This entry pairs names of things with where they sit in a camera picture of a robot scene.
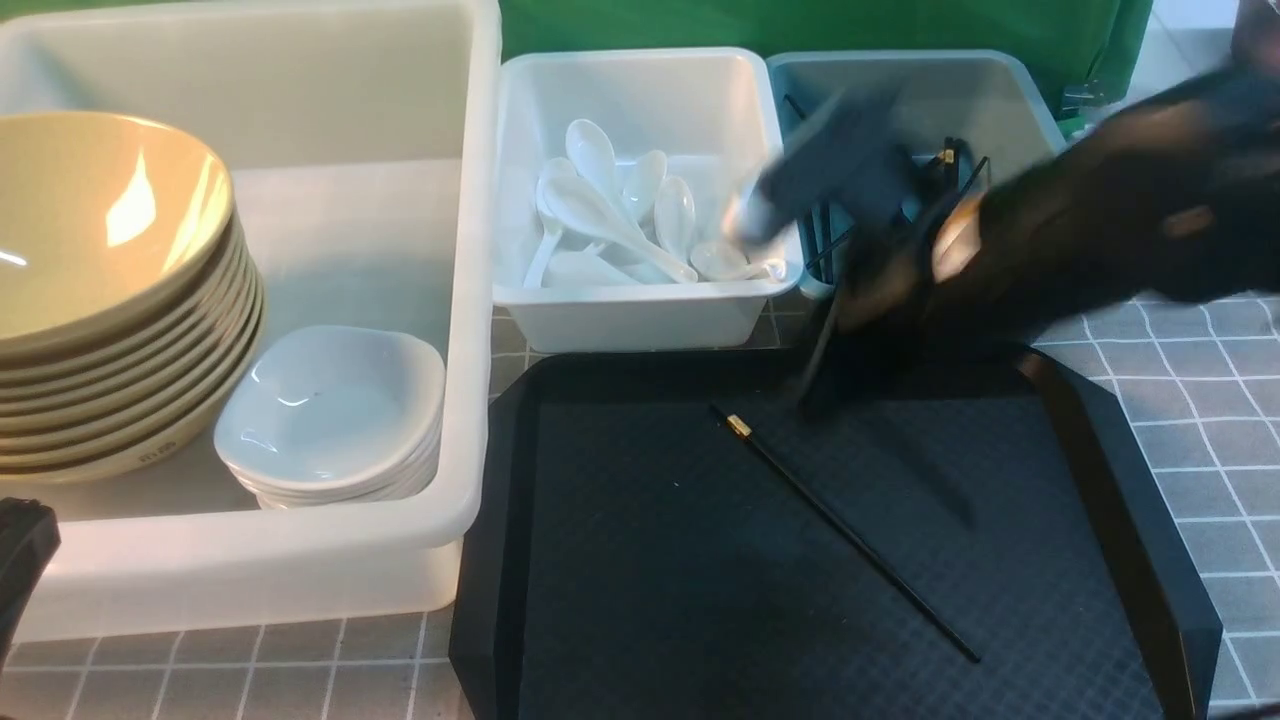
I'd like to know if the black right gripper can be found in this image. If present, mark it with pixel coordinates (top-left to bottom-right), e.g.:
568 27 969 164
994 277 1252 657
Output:
829 164 1041 351

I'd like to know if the black chopstick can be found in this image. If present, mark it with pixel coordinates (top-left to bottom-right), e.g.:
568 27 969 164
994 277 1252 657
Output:
938 136 973 192
707 402 982 665
794 286 847 416

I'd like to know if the yellow noodle bowl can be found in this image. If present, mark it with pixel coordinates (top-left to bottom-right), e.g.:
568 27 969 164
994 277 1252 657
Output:
1 111 239 363

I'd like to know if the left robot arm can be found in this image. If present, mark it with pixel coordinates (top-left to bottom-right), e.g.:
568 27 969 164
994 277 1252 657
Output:
1 497 61 661

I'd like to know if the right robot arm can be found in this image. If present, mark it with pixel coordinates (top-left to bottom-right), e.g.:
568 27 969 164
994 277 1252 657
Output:
828 64 1279 347

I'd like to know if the black chopstick in bin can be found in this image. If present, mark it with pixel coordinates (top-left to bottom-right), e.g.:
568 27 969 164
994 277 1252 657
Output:
938 136 973 192

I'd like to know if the teal plastic chopstick bin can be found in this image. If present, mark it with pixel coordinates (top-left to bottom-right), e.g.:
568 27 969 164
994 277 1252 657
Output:
765 50 1062 299

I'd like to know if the green backdrop cloth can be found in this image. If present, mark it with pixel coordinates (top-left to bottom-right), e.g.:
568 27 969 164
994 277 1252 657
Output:
0 0 1157 136

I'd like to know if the grey checked table mat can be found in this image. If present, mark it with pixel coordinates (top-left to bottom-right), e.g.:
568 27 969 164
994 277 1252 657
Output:
3 297 1279 719

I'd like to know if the small white spoon bin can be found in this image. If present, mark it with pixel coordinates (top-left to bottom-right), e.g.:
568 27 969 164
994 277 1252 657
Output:
490 47 803 354

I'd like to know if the black plastic serving tray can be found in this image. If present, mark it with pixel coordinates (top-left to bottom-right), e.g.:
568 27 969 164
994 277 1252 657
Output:
451 348 1222 719

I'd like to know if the large white plastic tub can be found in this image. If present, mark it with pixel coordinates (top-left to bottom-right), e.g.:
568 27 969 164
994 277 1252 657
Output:
3 1 502 644

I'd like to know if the stack of white dishes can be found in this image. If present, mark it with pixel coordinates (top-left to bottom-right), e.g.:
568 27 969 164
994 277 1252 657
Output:
212 325 445 510

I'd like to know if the stack of yellow bowls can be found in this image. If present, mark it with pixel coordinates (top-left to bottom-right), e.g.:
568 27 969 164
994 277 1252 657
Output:
0 215 268 486

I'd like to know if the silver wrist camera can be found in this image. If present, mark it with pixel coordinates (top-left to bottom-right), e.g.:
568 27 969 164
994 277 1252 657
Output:
721 88 916 252

